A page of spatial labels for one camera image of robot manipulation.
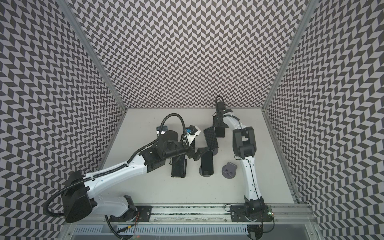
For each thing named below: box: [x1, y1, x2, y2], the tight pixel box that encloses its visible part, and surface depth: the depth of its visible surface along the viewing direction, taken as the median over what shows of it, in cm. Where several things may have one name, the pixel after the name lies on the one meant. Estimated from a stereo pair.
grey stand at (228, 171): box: [221, 161, 238, 179], surface depth 83 cm
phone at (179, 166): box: [171, 154, 188, 178], surface depth 80 cm
